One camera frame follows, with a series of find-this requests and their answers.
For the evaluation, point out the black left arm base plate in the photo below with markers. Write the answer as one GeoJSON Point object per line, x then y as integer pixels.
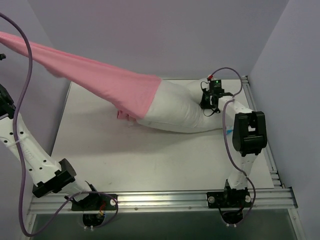
{"type": "Point", "coordinates": [95, 202]}

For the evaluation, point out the white blue pillow label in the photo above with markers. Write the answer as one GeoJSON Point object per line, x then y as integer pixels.
{"type": "Point", "coordinates": [228, 130]}

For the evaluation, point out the aluminium back rail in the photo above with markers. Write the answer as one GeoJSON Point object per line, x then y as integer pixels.
{"type": "Point", "coordinates": [180, 78]}

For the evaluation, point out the aluminium front rail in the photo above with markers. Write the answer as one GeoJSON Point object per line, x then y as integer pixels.
{"type": "Point", "coordinates": [171, 201]}

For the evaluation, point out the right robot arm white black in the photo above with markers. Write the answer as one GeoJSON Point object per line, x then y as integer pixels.
{"type": "Point", "coordinates": [244, 131]}

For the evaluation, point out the pink floral pillowcase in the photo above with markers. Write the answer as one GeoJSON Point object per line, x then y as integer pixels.
{"type": "Point", "coordinates": [131, 93]}

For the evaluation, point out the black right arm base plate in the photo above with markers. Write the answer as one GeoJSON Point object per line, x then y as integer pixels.
{"type": "Point", "coordinates": [227, 200]}

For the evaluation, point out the white pillow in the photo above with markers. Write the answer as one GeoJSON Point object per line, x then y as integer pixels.
{"type": "Point", "coordinates": [176, 108]}

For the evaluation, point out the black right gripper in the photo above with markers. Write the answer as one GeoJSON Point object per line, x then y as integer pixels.
{"type": "Point", "coordinates": [206, 99]}

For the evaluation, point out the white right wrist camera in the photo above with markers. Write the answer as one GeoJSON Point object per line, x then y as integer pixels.
{"type": "Point", "coordinates": [211, 77]}

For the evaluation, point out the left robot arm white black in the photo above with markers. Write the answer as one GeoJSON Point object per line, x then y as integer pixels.
{"type": "Point", "coordinates": [48, 175]}

